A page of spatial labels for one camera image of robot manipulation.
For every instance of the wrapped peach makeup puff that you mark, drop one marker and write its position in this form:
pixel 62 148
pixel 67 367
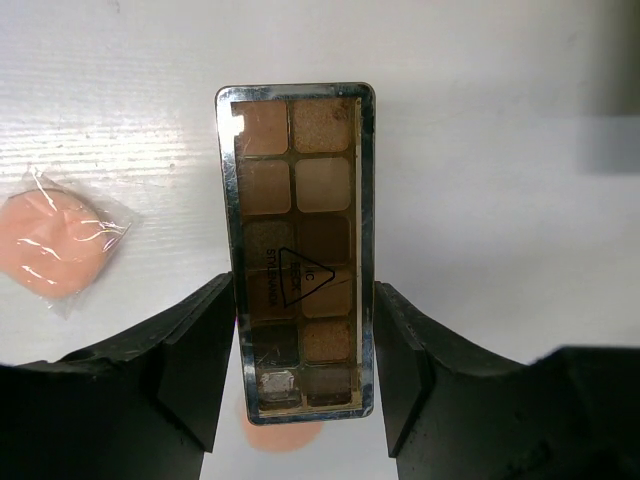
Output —
pixel 58 236

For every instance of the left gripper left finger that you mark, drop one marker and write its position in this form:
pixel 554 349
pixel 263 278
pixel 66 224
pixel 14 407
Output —
pixel 143 404

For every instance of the brown eyeshadow palette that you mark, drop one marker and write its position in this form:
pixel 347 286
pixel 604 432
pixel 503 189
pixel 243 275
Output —
pixel 298 164

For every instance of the bare peach makeup puff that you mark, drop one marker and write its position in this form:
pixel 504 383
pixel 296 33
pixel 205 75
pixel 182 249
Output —
pixel 277 439

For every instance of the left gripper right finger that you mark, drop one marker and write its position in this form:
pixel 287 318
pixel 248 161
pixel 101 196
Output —
pixel 454 410

